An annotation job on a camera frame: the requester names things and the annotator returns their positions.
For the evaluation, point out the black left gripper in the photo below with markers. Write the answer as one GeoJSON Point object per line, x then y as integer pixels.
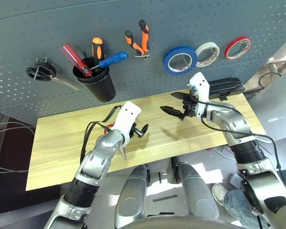
{"type": "Point", "coordinates": [136, 132]}

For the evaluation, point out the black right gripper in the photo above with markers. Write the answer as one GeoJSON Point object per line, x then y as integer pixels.
{"type": "Point", "coordinates": [191, 108]}

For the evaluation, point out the blue tape roll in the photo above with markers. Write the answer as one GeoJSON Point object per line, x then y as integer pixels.
{"type": "Point", "coordinates": [166, 65]}

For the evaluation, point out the orange black needle-nose pliers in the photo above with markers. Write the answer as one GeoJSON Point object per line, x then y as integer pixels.
{"type": "Point", "coordinates": [144, 35]}

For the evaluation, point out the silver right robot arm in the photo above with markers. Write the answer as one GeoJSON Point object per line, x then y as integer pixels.
{"type": "Point", "coordinates": [233, 124]}

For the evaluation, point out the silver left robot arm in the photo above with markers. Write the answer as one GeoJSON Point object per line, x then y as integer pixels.
{"type": "Point", "coordinates": [95, 162]}

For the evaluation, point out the grey pegboard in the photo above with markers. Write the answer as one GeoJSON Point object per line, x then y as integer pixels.
{"type": "Point", "coordinates": [38, 28]}

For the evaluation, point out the metal peg hook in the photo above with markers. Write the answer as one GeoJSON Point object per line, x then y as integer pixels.
{"type": "Point", "coordinates": [186, 60]}
{"type": "Point", "coordinates": [243, 45]}
{"type": "Point", "coordinates": [214, 53]}

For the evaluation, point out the black tool case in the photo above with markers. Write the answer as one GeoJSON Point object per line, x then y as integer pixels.
{"type": "Point", "coordinates": [228, 87]}

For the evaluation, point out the black plastic cup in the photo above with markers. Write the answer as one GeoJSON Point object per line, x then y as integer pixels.
{"type": "Point", "coordinates": [102, 88]}

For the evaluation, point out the white tape roll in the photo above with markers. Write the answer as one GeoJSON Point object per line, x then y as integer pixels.
{"type": "Point", "coordinates": [206, 45]}

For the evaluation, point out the grey robot left leg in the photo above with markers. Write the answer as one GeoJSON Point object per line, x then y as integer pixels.
{"type": "Point", "coordinates": [131, 198]}

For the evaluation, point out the grey robot leg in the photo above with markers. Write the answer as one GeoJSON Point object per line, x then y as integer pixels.
{"type": "Point", "coordinates": [131, 198]}
{"type": "Point", "coordinates": [195, 188]}

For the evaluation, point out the red tape roll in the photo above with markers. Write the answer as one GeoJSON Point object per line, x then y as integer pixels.
{"type": "Point", "coordinates": [227, 51]}

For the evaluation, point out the grey robot right leg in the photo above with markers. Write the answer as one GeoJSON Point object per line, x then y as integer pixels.
{"type": "Point", "coordinates": [195, 188]}

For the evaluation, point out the white sneaker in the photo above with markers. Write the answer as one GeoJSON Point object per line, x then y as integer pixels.
{"type": "Point", "coordinates": [218, 192]}

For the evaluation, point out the white cabinet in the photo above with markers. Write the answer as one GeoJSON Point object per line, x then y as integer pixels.
{"type": "Point", "coordinates": [276, 107]}

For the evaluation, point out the grey robot torso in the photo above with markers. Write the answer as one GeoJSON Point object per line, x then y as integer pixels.
{"type": "Point", "coordinates": [181, 224]}

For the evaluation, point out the blue jeans leg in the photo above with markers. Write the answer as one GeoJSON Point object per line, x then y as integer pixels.
{"type": "Point", "coordinates": [238, 205]}

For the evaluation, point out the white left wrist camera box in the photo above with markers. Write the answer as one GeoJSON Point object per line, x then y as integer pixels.
{"type": "Point", "coordinates": [127, 117]}

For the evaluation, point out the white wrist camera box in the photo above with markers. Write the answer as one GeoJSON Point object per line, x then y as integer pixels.
{"type": "Point", "coordinates": [200, 86]}
{"type": "Point", "coordinates": [127, 117]}

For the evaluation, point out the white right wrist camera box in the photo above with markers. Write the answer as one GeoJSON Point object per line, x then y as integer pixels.
{"type": "Point", "coordinates": [200, 86]}

